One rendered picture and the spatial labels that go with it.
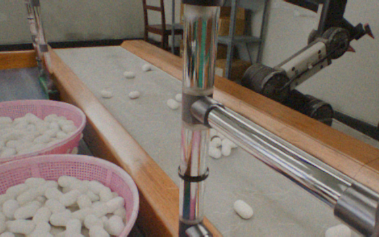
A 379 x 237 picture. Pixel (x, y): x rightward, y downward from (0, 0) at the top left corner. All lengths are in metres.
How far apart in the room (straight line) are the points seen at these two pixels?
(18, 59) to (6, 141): 0.80
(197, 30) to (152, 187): 0.30
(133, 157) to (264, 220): 0.24
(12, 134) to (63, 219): 0.30
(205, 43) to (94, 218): 0.32
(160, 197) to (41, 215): 0.16
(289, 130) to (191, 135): 0.49
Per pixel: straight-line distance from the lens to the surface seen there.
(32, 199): 0.53
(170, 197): 0.44
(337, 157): 0.63
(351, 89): 2.78
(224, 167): 0.56
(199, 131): 0.22
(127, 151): 0.55
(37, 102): 0.81
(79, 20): 5.12
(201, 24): 0.20
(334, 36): 1.18
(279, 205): 0.49
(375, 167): 0.62
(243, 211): 0.44
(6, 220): 0.52
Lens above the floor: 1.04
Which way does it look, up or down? 29 degrees down
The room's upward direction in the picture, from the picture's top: 4 degrees clockwise
